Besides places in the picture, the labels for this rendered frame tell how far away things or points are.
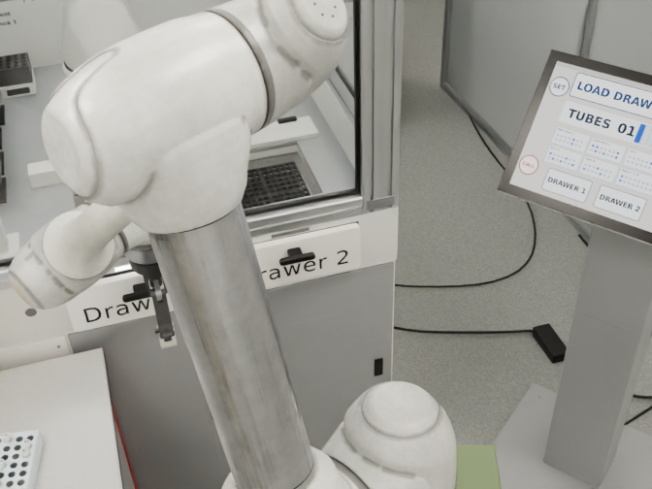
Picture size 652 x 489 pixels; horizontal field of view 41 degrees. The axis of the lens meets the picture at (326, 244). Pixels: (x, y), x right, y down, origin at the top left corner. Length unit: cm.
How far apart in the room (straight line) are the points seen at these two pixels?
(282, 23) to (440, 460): 62
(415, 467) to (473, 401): 153
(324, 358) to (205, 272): 119
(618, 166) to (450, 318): 126
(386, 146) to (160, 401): 78
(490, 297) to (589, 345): 92
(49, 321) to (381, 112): 77
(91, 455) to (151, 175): 94
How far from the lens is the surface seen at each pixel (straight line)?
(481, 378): 275
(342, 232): 178
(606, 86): 184
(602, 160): 181
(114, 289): 174
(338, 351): 204
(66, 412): 174
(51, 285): 131
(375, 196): 177
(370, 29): 159
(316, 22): 85
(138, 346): 188
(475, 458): 147
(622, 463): 258
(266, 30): 86
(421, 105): 403
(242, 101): 82
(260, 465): 102
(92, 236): 122
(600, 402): 226
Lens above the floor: 203
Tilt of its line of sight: 39 degrees down
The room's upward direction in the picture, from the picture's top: 2 degrees counter-clockwise
